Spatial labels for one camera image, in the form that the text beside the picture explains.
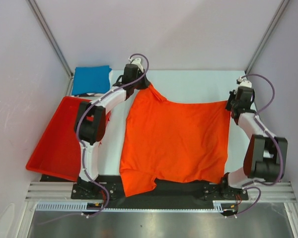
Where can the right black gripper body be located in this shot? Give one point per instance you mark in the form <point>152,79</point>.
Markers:
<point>232,102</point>

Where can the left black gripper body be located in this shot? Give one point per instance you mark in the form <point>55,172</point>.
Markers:
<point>140,84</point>

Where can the orange t shirt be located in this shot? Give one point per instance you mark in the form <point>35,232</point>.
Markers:
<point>172,141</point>

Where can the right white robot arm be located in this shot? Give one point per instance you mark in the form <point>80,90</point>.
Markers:
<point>266,153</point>

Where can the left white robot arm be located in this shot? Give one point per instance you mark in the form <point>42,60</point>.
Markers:
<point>90,124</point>

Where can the folded blue t shirt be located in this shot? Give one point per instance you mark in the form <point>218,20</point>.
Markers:
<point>103,68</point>

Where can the red plastic bin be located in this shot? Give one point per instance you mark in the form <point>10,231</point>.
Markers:
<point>57,153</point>

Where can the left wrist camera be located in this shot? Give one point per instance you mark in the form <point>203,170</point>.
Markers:
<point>137,61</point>

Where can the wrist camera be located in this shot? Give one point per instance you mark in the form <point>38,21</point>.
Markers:
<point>137,61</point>
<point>242,81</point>

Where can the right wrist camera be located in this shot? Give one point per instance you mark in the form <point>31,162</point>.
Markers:
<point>242,81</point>

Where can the white slotted cable duct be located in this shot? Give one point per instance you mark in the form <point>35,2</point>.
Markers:
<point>93,207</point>

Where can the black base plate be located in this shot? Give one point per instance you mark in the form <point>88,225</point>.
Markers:
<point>167,192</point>

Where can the aluminium frame rail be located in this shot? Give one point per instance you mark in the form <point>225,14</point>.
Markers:
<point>281,192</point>

